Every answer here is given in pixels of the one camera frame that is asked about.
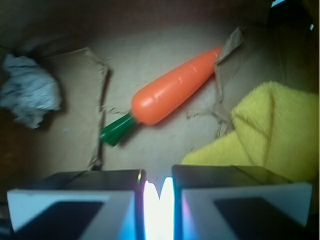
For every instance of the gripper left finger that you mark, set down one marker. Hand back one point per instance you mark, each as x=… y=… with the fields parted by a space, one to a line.
x=80 y=205

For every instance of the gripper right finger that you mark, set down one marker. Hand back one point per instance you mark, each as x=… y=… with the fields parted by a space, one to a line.
x=238 y=203

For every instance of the yellow cloth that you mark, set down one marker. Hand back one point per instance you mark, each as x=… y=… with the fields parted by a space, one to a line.
x=275 y=127

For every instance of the orange toy carrot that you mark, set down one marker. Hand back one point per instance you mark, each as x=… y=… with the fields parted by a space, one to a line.
x=161 y=97

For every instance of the crumpled grey paper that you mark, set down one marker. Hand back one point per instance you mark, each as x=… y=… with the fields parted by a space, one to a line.
x=30 y=91

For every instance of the brown paper bag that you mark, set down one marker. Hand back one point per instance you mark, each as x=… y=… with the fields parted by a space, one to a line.
x=102 y=52

